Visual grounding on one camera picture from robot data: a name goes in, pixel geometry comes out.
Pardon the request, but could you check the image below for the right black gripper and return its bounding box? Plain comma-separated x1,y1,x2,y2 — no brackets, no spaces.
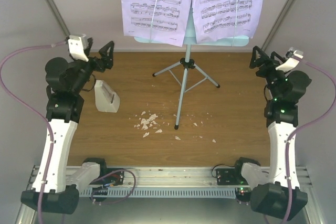
249,46,285,100

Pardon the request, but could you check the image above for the white metronome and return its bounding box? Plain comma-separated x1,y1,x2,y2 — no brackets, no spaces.
94,80,120,113

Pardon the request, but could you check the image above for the sheet music page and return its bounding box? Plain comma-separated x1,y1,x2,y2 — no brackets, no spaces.
192,0,263,44
121,0,191,47

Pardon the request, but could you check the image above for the light blue music stand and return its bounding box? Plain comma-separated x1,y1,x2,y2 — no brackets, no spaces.
133,0,275,130

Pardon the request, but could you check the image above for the clear metronome cover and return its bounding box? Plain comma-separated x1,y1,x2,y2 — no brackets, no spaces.
102,82,120,113

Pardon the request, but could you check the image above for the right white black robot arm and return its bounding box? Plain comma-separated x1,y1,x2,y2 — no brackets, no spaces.
232,46,312,222

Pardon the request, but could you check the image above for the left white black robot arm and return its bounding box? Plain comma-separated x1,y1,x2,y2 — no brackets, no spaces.
20,36,114,215

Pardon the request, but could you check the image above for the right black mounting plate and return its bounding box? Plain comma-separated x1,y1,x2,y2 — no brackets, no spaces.
215,168,239,186

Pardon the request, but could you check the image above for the black mounting plate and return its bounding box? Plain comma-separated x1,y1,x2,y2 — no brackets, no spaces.
215,168,239,186
102,171,124,186

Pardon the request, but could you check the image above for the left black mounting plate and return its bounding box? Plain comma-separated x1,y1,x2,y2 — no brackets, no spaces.
102,171,124,186

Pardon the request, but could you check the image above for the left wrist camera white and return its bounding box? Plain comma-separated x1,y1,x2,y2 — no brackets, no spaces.
66,34,89,62

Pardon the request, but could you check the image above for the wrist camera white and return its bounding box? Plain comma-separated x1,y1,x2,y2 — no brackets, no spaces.
66,34,89,62
275,47,303,73

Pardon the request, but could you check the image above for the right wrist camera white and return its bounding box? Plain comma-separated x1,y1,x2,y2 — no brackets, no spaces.
275,47,303,73

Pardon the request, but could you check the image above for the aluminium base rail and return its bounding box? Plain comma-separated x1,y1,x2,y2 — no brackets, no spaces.
28,166,312,189

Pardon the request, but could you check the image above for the grey cable duct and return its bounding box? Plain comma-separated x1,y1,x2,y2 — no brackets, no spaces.
94,187,236,199

